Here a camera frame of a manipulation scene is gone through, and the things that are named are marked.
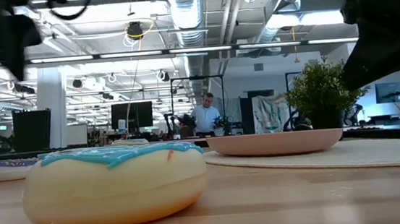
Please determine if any green potted plant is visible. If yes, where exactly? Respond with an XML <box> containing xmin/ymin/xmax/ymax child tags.
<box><xmin>282</xmin><ymin>53</ymin><xmax>373</xmax><ymax>133</ymax></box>

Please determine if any white round woven placemat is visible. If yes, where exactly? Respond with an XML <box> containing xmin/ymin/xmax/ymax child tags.
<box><xmin>202</xmin><ymin>134</ymin><xmax>400</xmax><ymax>184</ymax></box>

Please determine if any person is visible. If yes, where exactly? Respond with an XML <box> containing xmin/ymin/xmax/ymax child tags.
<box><xmin>187</xmin><ymin>91</ymin><xmax>223</xmax><ymax>138</ymax></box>

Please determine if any white pillar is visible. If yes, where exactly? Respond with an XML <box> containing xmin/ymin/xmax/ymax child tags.
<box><xmin>33</xmin><ymin>65</ymin><xmax>72</xmax><ymax>151</ymax></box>

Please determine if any black office monitor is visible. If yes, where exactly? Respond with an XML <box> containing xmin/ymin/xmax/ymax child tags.
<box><xmin>109</xmin><ymin>100</ymin><xmax>155</xmax><ymax>131</ymax></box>

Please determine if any black ceiling cable reel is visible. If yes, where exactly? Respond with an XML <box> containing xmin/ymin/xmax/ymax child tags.
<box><xmin>125</xmin><ymin>20</ymin><xmax>145</xmax><ymax>41</ymax></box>

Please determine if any white draped cloth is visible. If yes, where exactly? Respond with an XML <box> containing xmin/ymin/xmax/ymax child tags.
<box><xmin>251</xmin><ymin>92</ymin><xmax>293</xmax><ymax>135</ymax></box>

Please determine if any silver smooth ventilation duct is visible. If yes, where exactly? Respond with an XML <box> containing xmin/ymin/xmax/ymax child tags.
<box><xmin>247</xmin><ymin>0</ymin><xmax>328</xmax><ymax>46</ymax></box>

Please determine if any tall black cabinet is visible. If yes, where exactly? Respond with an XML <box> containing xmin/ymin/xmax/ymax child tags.
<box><xmin>11</xmin><ymin>108</ymin><xmax>55</xmax><ymax>153</ymax></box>

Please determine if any small purple sprinkled donut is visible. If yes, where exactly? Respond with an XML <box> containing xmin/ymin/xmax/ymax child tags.
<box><xmin>0</xmin><ymin>155</ymin><xmax>43</xmax><ymax>182</ymax></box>

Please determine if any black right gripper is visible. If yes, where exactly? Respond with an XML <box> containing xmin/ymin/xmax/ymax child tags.
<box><xmin>333</xmin><ymin>0</ymin><xmax>400</xmax><ymax>92</ymax></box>

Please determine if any silver ribbed ventilation duct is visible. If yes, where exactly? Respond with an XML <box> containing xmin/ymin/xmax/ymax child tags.
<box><xmin>164</xmin><ymin>0</ymin><xmax>217</xmax><ymax>97</ymax></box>

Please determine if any wall-side monitor screen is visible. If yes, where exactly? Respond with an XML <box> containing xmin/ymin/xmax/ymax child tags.
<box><xmin>374</xmin><ymin>81</ymin><xmax>400</xmax><ymax>105</ymax></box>

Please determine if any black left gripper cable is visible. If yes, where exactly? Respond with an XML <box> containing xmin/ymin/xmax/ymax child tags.
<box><xmin>46</xmin><ymin>0</ymin><xmax>95</xmax><ymax>23</ymax></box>

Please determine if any long ceiling light strip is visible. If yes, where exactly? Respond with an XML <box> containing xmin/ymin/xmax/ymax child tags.
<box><xmin>0</xmin><ymin>30</ymin><xmax>362</xmax><ymax>72</ymax></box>

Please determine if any pink round plate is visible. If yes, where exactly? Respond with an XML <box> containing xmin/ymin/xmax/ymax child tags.
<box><xmin>205</xmin><ymin>125</ymin><xmax>346</xmax><ymax>162</ymax></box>

